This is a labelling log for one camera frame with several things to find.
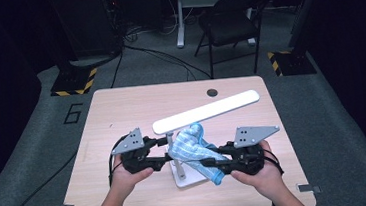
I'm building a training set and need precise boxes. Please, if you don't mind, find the blue striped cloth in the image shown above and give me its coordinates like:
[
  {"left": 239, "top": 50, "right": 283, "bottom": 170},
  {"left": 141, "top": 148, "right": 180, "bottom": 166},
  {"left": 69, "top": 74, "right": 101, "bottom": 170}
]
[{"left": 165, "top": 119, "right": 232, "bottom": 190}]

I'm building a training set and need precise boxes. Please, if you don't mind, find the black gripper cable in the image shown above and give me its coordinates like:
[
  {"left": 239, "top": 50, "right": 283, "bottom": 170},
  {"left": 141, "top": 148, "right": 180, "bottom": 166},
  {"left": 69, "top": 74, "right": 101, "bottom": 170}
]
[
  {"left": 260, "top": 146, "right": 288, "bottom": 206},
  {"left": 105, "top": 133, "right": 136, "bottom": 188}
]

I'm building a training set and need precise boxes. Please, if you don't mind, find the dark cabinet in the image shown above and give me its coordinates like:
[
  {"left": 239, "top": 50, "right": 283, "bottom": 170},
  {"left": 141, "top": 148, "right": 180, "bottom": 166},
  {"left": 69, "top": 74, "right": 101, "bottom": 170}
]
[{"left": 49, "top": 0, "right": 125, "bottom": 63}]

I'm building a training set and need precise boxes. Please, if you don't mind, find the black stand with hazard stripes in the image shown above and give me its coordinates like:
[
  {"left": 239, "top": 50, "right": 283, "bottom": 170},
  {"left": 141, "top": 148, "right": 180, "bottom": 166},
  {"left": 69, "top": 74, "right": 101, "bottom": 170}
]
[
  {"left": 42, "top": 0, "right": 101, "bottom": 98},
  {"left": 262, "top": 0, "right": 335, "bottom": 78}
]

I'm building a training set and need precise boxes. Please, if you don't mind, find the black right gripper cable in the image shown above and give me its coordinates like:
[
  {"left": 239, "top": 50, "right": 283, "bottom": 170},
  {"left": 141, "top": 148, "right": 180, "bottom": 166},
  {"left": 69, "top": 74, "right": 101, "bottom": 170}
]
[{"left": 260, "top": 146, "right": 288, "bottom": 206}]

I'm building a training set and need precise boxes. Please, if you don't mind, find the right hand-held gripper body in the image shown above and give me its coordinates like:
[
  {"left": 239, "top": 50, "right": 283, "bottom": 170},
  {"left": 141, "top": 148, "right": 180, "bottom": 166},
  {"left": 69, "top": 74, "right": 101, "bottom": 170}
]
[{"left": 223, "top": 123, "right": 284, "bottom": 178}]

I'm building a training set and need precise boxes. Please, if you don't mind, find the person's left hand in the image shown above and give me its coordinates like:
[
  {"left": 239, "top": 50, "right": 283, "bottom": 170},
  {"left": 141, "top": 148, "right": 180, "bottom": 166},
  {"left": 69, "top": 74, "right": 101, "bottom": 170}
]
[{"left": 106, "top": 150, "right": 157, "bottom": 200}]

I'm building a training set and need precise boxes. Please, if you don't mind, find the white desk frame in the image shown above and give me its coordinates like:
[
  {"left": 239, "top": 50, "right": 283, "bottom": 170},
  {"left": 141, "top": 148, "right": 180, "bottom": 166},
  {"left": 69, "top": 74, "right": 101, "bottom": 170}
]
[{"left": 172, "top": 0, "right": 264, "bottom": 49}]

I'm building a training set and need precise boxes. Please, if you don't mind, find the black folding chair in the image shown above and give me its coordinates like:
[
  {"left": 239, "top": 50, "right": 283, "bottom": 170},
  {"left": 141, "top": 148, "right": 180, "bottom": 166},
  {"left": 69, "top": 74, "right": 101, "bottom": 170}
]
[{"left": 189, "top": 0, "right": 282, "bottom": 81}]

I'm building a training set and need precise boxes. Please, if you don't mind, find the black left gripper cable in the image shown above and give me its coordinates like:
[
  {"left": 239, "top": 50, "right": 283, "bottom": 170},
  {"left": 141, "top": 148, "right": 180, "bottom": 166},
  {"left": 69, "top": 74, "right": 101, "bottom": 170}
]
[{"left": 105, "top": 133, "right": 136, "bottom": 188}]

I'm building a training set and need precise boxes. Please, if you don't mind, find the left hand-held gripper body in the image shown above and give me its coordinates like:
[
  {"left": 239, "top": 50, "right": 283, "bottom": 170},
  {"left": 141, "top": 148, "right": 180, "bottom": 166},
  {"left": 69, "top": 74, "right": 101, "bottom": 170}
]
[{"left": 109, "top": 126, "right": 160, "bottom": 176}]

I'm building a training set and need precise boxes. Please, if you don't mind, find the white desk lamp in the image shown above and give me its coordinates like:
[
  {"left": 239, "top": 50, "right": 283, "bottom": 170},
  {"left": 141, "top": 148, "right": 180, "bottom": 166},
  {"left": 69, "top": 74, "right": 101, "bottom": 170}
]
[{"left": 148, "top": 88, "right": 268, "bottom": 192}]

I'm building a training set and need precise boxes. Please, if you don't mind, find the black floor cable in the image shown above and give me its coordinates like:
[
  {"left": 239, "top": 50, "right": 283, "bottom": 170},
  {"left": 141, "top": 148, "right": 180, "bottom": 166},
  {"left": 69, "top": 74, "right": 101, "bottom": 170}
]
[
  {"left": 122, "top": 38, "right": 212, "bottom": 87},
  {"left": 0, "top": 151, "right": 83, "bottom": 206}
]

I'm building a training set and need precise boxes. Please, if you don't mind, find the person's right hand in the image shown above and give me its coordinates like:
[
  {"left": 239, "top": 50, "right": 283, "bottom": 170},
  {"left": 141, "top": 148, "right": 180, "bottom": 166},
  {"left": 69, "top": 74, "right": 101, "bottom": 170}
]
[{"left": 227, "top": 137, "right": 290, "bottom": 206}]

